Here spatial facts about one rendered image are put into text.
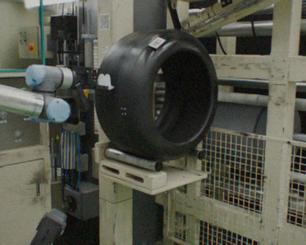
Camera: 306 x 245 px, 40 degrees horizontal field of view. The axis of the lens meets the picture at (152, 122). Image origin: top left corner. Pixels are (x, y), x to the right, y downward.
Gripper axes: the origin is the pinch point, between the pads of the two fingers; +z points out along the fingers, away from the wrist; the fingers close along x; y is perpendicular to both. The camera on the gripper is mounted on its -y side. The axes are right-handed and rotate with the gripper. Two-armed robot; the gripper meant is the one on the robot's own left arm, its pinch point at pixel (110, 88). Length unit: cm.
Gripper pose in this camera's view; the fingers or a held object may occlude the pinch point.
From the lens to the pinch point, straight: 166.5
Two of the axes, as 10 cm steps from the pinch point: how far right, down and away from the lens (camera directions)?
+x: -7.0, -1.3, 7.0
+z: 7.1, 0.1, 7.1
